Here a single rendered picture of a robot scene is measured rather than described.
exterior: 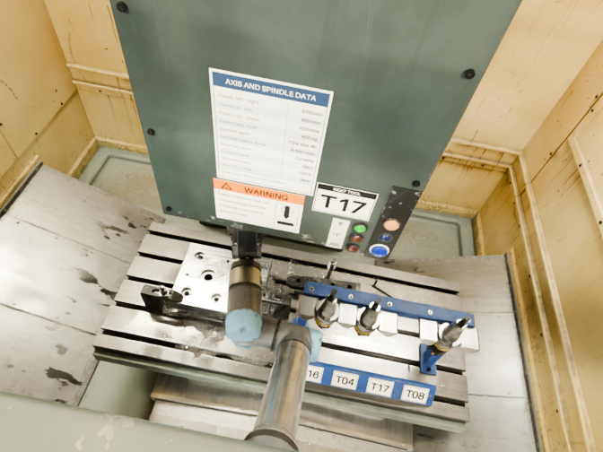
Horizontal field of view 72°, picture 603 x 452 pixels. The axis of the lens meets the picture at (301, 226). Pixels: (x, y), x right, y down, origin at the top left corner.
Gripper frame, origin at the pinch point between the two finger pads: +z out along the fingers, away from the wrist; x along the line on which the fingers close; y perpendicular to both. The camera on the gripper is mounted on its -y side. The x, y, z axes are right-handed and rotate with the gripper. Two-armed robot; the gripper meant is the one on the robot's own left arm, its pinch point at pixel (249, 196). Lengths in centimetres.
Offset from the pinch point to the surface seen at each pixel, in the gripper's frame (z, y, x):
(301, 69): -20, -53, 7
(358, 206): -24.3, -30.4, 18.7
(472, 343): -32, 19, 60
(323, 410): -40, 64, 26
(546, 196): 26, 28, 109
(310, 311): -22.9, 18.9, 17.1
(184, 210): -18.6, -19.7, -11.3
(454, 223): 52, 85, 104
